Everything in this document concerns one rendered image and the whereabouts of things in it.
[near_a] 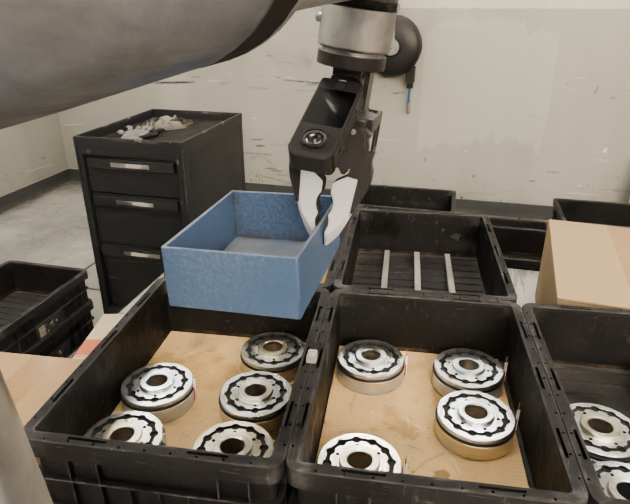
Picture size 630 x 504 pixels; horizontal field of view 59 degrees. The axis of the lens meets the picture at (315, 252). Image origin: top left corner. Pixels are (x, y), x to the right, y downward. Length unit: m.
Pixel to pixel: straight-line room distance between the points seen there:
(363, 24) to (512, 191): 3.53
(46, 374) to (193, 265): 0.40
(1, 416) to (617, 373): 0.89
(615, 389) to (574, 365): 0.07
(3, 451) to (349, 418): 0.59
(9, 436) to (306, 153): 0.34
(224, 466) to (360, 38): 0.45
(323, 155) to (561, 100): 3.48
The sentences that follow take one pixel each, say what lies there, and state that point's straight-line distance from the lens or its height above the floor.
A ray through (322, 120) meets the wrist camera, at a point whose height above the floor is 1.26.
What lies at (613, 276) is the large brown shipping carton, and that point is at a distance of 1.17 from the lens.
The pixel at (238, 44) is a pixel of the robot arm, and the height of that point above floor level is 1.35.
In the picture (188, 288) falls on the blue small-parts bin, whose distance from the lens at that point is 0.61.
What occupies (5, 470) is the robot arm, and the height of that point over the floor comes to 1.18.
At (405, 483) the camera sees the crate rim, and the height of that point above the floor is 0.93.
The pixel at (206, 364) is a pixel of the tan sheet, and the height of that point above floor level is 0.83.
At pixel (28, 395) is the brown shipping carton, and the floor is 0.86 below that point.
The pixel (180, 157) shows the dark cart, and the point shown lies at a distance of 2.12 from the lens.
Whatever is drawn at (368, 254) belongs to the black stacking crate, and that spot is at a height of 0.83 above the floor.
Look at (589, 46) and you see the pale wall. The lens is 3.94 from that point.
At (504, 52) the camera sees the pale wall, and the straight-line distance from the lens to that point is 3.88.
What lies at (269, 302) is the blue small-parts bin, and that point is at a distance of 0.58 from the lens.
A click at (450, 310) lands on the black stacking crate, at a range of 0.93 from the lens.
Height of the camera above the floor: 1.37
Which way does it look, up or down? 24 degrees down
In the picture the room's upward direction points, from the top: straight up
